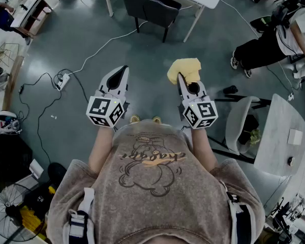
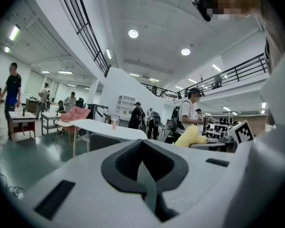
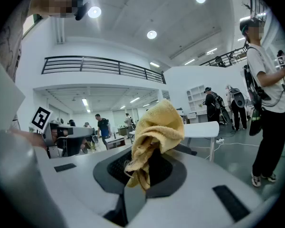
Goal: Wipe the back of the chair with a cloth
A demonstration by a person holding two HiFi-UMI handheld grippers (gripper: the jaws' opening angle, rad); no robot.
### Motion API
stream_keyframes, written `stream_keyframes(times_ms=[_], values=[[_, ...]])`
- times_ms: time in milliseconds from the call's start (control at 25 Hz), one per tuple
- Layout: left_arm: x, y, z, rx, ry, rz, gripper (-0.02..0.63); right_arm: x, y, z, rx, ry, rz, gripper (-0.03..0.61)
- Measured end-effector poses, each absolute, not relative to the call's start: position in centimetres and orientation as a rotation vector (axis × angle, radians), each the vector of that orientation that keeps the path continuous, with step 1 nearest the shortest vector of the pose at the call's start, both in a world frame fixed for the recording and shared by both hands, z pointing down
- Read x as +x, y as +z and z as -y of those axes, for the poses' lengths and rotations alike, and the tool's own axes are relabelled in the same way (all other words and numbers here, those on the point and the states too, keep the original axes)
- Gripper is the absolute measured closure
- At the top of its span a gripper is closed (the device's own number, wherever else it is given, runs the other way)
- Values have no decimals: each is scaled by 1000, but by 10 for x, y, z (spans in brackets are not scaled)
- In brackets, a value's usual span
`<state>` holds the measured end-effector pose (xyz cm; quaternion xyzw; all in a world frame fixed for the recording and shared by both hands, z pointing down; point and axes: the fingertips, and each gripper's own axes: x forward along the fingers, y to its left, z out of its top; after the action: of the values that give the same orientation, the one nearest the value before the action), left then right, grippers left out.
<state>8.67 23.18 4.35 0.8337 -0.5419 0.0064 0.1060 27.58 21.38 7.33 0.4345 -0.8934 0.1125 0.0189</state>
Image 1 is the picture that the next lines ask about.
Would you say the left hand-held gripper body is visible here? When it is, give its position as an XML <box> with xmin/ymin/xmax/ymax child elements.
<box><xmin>85</xmin><ymin>85</ymin><xmax>131</xmax><ymax>129</ymax></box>

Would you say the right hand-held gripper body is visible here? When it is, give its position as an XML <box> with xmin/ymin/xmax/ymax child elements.
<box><xmin>177</xmin><ymin>91</ymin><xmax>219</xmax><ymax>130</ymax></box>

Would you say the yellow cloth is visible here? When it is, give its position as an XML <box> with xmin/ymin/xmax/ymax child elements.
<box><xmin>167</xmin><ymin>57</ymin><xmax>202</xmax><ymax>85</ymax></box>

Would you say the dark blue chair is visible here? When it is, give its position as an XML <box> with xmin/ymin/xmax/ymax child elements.
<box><xmin>121</xmin><ymin>0</ymin><xmax>182</xmax><ymax>43</ymax></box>

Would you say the person's right forearm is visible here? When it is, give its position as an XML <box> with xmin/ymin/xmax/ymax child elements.
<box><xmin>190</xmin><ymin>127</ymin><xmax>219</xmax><ymax>172</ymax></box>

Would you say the person's left forearm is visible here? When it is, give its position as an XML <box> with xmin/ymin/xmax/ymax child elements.
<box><xmin>87</xmin><ymin>126</ymin><xmax>115</xmax><ymax>174</ymax></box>

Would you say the grey chair with black legs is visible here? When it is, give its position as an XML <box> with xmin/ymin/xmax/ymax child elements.
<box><xmin>207</xmin><ymin>94</ymin><xmax>272</xmax><ymax>165</ymax></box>

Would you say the black bottle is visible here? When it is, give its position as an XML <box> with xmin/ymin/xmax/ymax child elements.
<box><xmin>223</xmin><ymin>85</ymin><xmax>238</xmax><ymax>95</ymax></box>

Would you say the white power strip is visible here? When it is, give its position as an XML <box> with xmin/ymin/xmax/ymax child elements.
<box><xmin>56</xmin><ymin>73</ymin><xmax>71</xmax><ymax>92</ymax></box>

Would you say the green plant in black pot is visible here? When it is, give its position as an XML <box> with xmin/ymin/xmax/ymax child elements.
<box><xmin>238</xmin><ymin>114</ymin><xmax>262</xmax><ymax>146</ymax></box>

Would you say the marble table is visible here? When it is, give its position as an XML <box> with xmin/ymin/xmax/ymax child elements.
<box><xmin>253</xmin><ymin>93</ymin><xmax>305</xmax><ymax>177</ymax></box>

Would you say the person's brown printed t-shirt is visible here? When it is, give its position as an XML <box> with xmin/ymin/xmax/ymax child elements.
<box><xmin>47</xmin><ymin>119</ymin><xmax>266</xmax><ymax>244</ymax></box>

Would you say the white cardboard box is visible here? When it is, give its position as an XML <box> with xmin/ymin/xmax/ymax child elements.
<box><xmin>29</xmin><ymin>159</ymin><xmax>44</xmax><ymax>179</ymax></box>

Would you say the wooden plank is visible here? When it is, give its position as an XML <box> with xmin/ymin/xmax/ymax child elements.
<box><xmin>2</xmin><ymin>55</ymin><xmax>25</xmax><ymax>111</ymax></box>

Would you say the small white box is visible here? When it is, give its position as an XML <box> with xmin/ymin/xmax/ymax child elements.
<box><xmin>287</xmin><ymin>129</ymin><xmax>303</xmax><ymax>145</ymax></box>

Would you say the white rounded helmet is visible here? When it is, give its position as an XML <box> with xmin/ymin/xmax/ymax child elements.
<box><xmin>0</xmin><ymin>110</ymin><xmax>18</xmax><ymax>123</ymax></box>

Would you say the white wooden shelf unit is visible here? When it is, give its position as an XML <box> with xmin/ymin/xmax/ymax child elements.
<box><xmin>10</xmin><ymin>0</ymin><xmax>53</xmax><ymax>37</ymax></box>

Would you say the large black bag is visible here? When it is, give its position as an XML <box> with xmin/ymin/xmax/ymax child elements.
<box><xmin>0</xmin><ymin>133</ymin><xmax>34</xmax><ymax>188</ymax></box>

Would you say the yellow bag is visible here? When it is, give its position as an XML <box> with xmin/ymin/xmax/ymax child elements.
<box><xmin>20</xmin><ymin>204</ymin><xmax>44</xmax><ymax>236</ymax></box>

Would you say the black standing fan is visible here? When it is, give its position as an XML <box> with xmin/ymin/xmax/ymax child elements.
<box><xmin>0</xmin><ymin>183</ymin><xmax>39</xmax><ymax>242</ymax></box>

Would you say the white floor cable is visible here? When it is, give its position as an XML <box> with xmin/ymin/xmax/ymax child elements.
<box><xmin>220</xmin><ymin>0</ymin><xmax>295</xmax><ymax>101</ymax></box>
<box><xmin>66</xmin><ymin>21</ymin><xmax>148</xmax><ymax>76</ymax></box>

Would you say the black floor cable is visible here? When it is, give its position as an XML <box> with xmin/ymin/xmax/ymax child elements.
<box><xmin>18</xmin><ymin>71</ymin><xmax>64</xmax><ymax>166</ymax></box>

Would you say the white navy harness strap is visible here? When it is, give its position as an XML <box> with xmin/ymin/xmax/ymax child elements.
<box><xmin>220</xmin><ymin>179</ymin><xmax>257</xmax><ymax>244</ymax></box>
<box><xmin>63</xmin><ymin>187</ymin><xmax>96</xmax><ymax>244</ymax></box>

